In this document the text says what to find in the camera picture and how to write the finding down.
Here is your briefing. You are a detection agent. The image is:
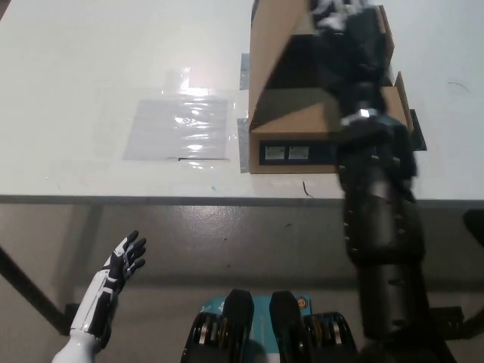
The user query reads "grey translucent plastic sheet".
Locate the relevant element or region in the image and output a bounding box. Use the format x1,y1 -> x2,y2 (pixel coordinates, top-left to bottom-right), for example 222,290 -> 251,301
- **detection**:
123,97 -> 231,162

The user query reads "long grey tape strip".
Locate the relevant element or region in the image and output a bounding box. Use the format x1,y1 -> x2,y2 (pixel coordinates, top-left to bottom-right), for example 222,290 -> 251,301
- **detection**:
237,117 -> 253,174

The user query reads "brown cardboard storage box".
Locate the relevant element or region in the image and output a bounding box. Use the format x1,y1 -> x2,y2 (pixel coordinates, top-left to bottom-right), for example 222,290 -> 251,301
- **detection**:
247,0 -> 415,175

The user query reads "clear plastic bag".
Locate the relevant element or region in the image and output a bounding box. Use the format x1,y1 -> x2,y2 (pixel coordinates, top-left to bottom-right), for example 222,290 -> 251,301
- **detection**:
90,67 -> 250,173

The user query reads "black table leg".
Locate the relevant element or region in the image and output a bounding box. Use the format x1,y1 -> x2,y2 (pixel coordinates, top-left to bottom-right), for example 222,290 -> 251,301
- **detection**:
0,244 -> 79,337

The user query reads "short grey tape strip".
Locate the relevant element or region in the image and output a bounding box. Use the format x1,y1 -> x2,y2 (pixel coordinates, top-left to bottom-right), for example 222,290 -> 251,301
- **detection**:
239,52 -> 253,92

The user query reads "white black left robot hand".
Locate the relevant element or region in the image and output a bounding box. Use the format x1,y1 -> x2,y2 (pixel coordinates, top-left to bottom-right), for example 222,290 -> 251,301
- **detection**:
69,229 -> 147,338

